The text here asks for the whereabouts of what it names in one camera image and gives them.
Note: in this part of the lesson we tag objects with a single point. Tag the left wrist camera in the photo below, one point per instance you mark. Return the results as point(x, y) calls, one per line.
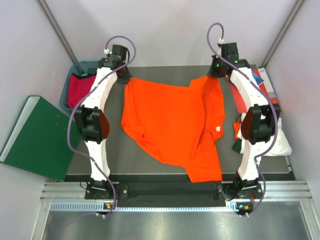
point(118, 50)

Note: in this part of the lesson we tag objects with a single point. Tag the orange t-shirt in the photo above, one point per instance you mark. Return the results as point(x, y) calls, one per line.
point(177, 125)

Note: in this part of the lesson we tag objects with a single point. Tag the blue orange book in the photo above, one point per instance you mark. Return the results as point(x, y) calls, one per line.
point(257, 79)

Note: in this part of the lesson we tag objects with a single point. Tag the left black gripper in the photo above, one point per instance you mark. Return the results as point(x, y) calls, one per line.
point(125, 79)

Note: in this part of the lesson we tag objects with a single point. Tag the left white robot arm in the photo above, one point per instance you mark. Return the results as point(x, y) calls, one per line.
point(94, 127)

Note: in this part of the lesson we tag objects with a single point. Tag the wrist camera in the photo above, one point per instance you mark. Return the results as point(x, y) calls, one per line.
point(118, 50)
point(229, 51)

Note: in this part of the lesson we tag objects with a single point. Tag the red folder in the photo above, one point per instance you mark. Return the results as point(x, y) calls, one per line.
point(266, 87)

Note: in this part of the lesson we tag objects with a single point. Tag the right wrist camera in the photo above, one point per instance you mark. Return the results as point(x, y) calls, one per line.
point(229, 51)

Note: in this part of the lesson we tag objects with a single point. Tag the teal plastic bin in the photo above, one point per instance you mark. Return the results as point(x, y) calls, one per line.
point(82, 69)

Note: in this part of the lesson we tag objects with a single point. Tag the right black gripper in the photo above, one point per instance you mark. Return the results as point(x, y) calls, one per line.
point(211, 73)

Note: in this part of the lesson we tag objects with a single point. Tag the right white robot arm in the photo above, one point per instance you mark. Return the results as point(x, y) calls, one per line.
point(259, 128)

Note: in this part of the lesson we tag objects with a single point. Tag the small orange cloth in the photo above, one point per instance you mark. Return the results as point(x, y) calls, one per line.
point(237, 129)

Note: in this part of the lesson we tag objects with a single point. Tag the dark green cloth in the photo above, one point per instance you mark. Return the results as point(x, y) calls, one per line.
point(237, 146)

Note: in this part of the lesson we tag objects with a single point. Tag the white t-shirt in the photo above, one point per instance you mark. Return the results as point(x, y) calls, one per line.
point(281, 146)

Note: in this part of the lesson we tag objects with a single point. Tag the green ring binder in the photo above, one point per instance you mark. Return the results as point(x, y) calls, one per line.
point(38, 140)

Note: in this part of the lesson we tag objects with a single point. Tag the aluminium rail frame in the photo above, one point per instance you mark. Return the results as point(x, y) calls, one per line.
point(70, 197)

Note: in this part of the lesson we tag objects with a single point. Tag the magenta t-shirt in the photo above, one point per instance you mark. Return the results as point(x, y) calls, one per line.
point(78, 87)

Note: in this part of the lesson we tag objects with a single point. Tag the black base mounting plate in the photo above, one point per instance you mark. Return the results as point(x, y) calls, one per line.
point(160, 190)

